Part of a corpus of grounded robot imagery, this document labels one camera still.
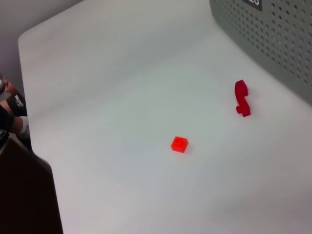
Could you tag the small red square brick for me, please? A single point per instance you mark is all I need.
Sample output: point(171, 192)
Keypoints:
point(180, 144)

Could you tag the dark red angled brick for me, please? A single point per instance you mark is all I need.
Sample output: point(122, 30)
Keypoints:
point(241, 97)

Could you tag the grey perforated plastic storage bin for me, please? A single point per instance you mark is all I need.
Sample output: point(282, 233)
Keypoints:
point(273, 36)

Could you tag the black cuff with white label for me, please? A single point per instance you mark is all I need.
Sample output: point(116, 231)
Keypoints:
point(16, 103)

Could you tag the dark brown cabinet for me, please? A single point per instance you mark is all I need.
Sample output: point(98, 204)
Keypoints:
point(24, 190)

